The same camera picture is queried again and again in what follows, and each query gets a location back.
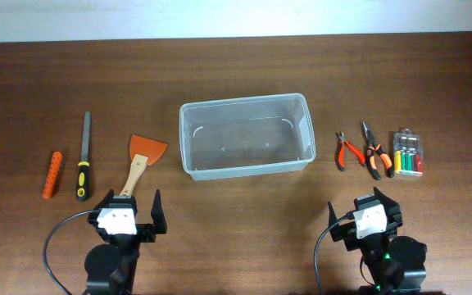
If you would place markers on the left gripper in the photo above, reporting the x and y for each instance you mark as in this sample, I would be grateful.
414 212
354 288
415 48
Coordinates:
147 230

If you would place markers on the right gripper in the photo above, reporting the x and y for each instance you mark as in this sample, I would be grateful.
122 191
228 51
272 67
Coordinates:
392 212

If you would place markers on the orange-black long-nose pliers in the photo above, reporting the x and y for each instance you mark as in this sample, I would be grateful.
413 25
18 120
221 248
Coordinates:
373 149

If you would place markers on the orange scraper wooden handle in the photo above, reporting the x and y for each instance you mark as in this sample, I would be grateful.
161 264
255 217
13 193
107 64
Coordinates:
143 152

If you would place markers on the file with black-yellow handle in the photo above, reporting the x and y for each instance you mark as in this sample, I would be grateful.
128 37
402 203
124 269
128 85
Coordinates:
82 187

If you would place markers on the small red-handled cutters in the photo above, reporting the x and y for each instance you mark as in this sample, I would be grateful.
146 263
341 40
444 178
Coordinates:
344 144

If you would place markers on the clear case coloured screwdrivers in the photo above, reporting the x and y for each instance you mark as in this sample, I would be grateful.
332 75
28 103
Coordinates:
408 153

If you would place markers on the orange perforated bit holder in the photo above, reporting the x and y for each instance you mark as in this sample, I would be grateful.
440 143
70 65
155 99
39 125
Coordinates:
53 172

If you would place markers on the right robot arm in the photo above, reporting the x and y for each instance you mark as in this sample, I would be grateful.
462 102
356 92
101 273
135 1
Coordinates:
395 263

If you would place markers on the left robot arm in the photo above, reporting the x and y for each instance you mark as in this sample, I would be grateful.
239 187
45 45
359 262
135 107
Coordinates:
111 266

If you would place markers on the clear plastic container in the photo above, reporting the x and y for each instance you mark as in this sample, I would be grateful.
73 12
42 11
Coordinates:
239 137

